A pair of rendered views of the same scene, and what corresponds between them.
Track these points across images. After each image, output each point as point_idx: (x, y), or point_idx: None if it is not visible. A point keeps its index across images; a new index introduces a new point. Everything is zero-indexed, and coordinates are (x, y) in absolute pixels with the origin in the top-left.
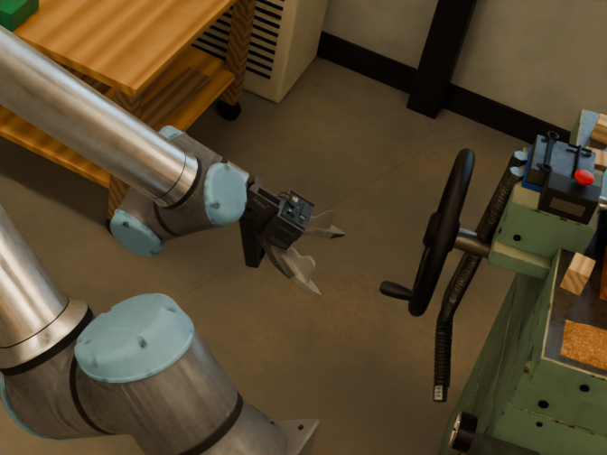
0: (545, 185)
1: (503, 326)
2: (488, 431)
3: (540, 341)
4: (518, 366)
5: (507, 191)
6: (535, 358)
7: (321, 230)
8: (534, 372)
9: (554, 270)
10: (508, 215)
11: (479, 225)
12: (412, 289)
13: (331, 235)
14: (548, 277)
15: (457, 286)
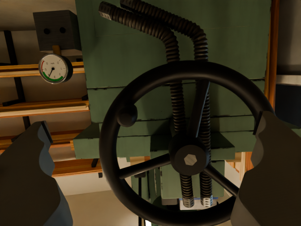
0: (170, 199)
1: (209, 10)
2: (91, 38)
3: (91, 153)
4: (106, 103)
5: (182, 192)
6: (83, 147)
7: (253, 167)
8: (74, 148)
9: (142, 154)
10: (161, 187)
11: (203, 141)
12: (172, 72)
13: (258, 127)
14: (146, 144)
15: (171, 93)
